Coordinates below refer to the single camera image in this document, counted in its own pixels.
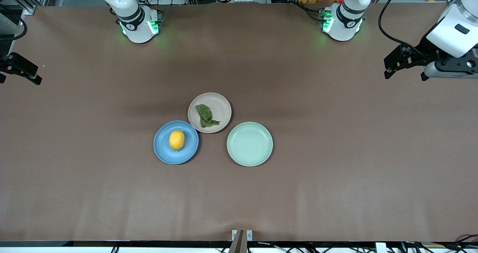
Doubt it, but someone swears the yellow lemon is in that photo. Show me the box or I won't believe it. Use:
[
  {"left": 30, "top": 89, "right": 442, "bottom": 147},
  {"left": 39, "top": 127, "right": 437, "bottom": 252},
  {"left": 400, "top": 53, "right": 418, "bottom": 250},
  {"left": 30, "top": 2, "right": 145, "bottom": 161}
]
[{"left": 169, "top": 130, "right": 185, "bottom": 151}]

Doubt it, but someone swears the green lettuce leaf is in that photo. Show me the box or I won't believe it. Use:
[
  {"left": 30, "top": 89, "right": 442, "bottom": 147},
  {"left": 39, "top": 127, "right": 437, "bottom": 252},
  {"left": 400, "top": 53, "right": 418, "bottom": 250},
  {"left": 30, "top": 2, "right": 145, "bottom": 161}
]
[{"left": 195, "top": 104, "right": 221, "bottom": 129}]

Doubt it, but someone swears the light green round plate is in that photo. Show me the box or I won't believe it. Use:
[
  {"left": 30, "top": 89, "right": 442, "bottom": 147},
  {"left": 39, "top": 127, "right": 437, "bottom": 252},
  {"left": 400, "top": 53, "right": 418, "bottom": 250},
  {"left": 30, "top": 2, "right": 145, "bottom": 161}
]
[{"left": 227, "top": 122, "right": 273, "bottom": 167}]

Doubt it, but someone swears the beige pink round plate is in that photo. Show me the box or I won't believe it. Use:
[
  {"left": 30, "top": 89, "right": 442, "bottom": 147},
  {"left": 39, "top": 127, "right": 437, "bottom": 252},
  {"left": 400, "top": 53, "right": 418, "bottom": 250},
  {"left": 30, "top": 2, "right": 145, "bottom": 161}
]
[{"left": 187, "top": 92, "right": 232, "bottom": 134}]

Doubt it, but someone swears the blue round plate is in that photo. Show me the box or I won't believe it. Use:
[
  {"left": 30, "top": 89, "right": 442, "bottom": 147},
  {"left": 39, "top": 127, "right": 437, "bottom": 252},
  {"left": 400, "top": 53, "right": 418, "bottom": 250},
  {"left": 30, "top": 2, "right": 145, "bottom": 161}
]
[{"left": 153, "top": 120, "right": 199, "bottom": 165}]

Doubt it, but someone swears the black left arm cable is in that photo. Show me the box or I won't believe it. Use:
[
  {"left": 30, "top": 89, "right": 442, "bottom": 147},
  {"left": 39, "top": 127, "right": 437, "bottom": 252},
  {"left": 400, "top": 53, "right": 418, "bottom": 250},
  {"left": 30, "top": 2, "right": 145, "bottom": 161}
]
[{"left": 378, "top": 0, "right": 428, "bottom": 56}]

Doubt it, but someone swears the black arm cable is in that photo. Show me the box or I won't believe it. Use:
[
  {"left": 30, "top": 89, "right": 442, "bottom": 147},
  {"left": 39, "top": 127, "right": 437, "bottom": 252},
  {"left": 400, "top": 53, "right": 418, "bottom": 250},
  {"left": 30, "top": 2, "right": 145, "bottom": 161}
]
[
  {"left": 0, "top": 5, "right": 28, "bottom": 41},
  {"left": 378, "top": 0, "right": 428, "bottom": 56}
]

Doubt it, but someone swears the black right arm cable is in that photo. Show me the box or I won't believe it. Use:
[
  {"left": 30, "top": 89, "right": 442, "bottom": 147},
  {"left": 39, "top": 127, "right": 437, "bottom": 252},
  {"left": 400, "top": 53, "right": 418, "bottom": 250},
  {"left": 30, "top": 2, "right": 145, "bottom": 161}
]
[{"left": 0, "top": 5, "right": 28, "bottom": 41}]

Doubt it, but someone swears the small metal bracket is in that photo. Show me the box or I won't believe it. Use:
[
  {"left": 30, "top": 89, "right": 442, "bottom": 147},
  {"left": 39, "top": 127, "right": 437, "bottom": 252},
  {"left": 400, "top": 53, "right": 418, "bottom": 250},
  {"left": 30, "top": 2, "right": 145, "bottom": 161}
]
[{"left": 232, "top": 229, "right": 253, "bottom": 241}]

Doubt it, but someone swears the brown post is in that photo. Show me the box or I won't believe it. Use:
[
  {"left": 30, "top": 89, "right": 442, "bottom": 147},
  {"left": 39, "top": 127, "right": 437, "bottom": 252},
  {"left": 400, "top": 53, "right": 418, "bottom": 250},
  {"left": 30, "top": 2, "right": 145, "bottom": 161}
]
[{"left": 229, "top": 229, "right": 248, "bottom": 253}]

